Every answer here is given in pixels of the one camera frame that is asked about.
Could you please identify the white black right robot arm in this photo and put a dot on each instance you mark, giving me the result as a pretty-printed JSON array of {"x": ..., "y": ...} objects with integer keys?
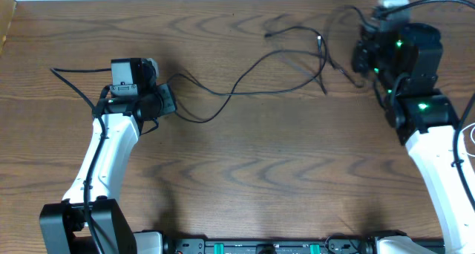
[{"x": 405, "y": 57}]

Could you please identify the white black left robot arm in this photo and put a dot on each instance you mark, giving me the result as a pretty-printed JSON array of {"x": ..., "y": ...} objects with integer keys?
[{"x": 88, "y": 219}]

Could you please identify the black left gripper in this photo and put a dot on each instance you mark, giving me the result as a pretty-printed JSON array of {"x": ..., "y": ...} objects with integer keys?
[{"x": 134, "y": 72}]

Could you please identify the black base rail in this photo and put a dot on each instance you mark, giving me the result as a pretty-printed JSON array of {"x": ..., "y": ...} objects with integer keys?
[{"x": 289, "y": 246}]

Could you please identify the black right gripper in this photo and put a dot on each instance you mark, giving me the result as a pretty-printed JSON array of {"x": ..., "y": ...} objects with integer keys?
[{"x": 359, "y": 57}]

